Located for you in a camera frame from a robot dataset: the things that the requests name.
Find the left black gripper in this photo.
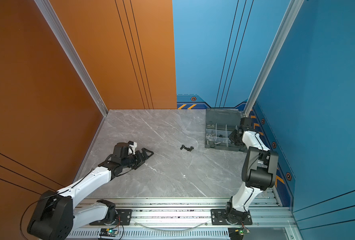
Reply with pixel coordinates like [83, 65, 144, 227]
[122, 148, 154, 170]

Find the black bolt cluster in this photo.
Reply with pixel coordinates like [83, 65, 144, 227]
[185, 147, 194, 152]

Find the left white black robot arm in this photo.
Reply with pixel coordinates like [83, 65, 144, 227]
[27, 141, 154, 240]

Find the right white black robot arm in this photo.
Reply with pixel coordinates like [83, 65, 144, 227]
[224, 117, 278, 225]

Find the grey compartment organizer box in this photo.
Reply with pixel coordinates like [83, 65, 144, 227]
[204, 109, 246, 152]

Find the left green circuit board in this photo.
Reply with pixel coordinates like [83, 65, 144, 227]
[99, 228, 119, 239]

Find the green circuit board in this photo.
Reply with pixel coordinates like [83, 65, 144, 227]
[228, 228, 250, 240]
[99, 228, 119, 239]

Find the right green circuit board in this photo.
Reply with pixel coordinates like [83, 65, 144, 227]
[228, 228, 250, 240]

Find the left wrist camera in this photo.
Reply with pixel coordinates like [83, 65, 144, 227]
[128, 141, 137, 155]

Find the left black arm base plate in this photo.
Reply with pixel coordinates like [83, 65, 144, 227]
[89, 209, 132, 227]

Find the clear curved cable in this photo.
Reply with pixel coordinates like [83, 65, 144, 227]
[132, 220, 209, 232]

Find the aluminium rail frame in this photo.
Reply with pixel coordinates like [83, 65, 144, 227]
[68, 191, 301, 240]

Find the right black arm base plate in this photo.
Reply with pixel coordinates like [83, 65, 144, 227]
[210, 209, 253, 226]

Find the right aluminium corner post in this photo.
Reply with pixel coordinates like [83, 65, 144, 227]
[243, 0, 304, 118]

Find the aluminium corner post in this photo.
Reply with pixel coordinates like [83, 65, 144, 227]
[34, 0, 108, 117]
[243, 0, 304, 118]

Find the left aluminium corner post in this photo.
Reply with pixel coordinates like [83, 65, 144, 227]
[34, 0, 108, 117]

